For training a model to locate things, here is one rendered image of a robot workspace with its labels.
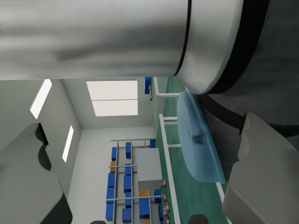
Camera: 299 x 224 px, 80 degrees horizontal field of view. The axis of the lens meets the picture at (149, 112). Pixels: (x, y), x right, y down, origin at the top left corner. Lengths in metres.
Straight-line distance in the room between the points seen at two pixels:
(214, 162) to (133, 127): 7.50
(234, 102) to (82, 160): 7.08
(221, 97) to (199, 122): 0.03
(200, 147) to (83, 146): 7.33
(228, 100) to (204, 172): 0.08
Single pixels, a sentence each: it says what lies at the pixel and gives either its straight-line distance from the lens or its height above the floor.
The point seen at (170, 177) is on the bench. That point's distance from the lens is 2.16.
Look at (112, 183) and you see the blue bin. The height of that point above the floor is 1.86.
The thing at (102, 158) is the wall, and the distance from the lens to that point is 7.05.
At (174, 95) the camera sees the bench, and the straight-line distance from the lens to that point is 3.03.
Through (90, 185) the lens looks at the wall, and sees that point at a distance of 6.72.
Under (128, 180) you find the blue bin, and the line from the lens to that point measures 5.99.
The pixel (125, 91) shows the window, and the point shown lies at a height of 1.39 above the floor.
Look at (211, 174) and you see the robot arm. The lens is 0.21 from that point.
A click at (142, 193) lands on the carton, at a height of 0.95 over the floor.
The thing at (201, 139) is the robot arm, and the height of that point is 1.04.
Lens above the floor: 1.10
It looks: 5 degrees down
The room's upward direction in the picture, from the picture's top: 92 degrees counter-clockwise
